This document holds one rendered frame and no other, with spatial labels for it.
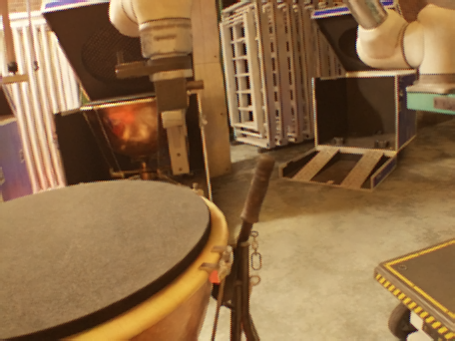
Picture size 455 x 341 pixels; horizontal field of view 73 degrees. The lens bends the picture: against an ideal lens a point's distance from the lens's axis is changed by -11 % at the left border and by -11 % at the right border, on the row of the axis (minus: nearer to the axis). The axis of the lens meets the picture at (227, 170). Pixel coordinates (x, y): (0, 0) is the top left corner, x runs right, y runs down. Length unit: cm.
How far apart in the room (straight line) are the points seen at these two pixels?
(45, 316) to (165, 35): 44
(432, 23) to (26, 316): 119
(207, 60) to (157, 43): 308
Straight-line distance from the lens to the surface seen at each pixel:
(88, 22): 274
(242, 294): 71
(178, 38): 58
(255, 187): 64
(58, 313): 46
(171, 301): 46
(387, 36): 122
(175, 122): 52
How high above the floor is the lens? 105
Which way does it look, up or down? 15 degrees down
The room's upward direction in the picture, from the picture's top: 6 degrees counter-clockwise
